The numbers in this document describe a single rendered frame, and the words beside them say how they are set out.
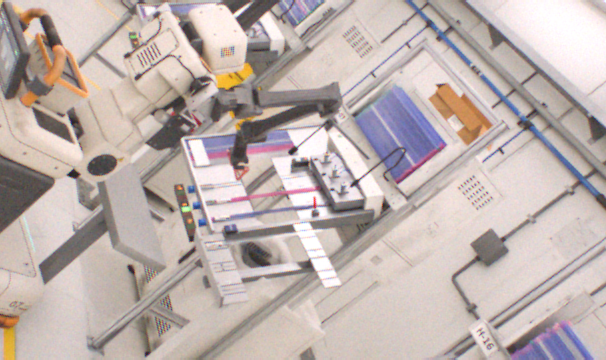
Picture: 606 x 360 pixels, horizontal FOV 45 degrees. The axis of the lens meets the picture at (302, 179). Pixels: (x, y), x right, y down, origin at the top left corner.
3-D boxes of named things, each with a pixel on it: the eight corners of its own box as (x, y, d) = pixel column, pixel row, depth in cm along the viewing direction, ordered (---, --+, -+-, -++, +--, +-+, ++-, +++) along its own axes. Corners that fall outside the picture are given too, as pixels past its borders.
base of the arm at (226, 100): (206, 79, 235) (220, 103, 229) (228, 78, 240) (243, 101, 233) (200, 99, 241) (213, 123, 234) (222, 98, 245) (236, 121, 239)
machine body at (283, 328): (141, 363, 327) (243, 281, 315) (121, 256, 378) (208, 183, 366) (233, 405, 369) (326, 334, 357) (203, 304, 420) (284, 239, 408)
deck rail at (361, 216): (212, 246, 296) (212, 235, 292) (211, 243, 297) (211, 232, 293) (372, 222, 317) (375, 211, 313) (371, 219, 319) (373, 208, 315)
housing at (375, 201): (362, 222, 318) (367, 197, 309) (325, 156, 354) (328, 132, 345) (379, 219, 320) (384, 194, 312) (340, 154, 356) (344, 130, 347)
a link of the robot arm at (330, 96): (347, 76, 261) (353, 102, 259) (329, 89, 272) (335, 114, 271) (233, 83, 239) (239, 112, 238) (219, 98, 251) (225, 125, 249)
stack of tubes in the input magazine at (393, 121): (395, 182, 312) (445, 142, 306) (352, 117, 349) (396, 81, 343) (409, 196, 320) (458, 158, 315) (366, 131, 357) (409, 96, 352)
